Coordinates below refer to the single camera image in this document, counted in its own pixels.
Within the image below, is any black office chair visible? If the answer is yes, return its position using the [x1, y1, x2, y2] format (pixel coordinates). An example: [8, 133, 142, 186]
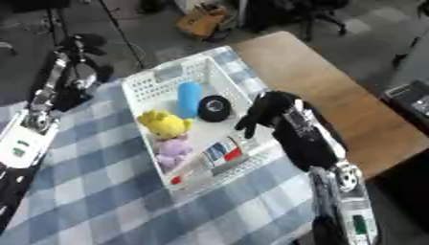
[242, 0, 349, 43]

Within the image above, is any tan cardboard box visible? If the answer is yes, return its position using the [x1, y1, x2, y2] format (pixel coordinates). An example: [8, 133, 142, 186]
[175, 2, 232, 40]

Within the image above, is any black tripod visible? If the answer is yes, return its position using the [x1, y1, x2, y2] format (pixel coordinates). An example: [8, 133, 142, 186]
[95, 0, 147, 70]

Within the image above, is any white blue red tube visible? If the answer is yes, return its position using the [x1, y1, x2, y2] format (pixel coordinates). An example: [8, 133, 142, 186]
[168, 136, 247, 187]

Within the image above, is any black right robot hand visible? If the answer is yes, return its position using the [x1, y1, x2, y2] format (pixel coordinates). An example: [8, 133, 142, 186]
[233, 90, 349, 173]

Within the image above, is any black storage crate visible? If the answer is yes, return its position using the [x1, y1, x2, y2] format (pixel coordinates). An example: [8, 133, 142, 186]
[378, 78, 429, 129]

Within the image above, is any yellow-haired pink doll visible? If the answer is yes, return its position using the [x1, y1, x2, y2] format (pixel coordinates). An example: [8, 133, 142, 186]
[135, 109, 196, 170]

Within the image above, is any black tape roll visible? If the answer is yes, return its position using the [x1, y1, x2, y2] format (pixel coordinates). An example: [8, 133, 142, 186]
[195, 94, 234, 123]

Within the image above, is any blue cylinder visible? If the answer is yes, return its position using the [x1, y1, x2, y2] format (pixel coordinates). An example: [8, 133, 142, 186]
[175, 81, 203, 120]

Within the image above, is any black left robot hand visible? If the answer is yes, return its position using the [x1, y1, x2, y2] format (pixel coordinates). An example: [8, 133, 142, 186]
[27, 33, 118, 113]

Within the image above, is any white perforated plastic basket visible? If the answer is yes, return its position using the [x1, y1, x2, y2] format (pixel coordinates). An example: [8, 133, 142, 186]
[121, 55, 288, 193]

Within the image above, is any black stand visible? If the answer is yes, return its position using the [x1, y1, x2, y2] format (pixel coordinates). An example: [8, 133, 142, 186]
[10, 0, 74, 49]

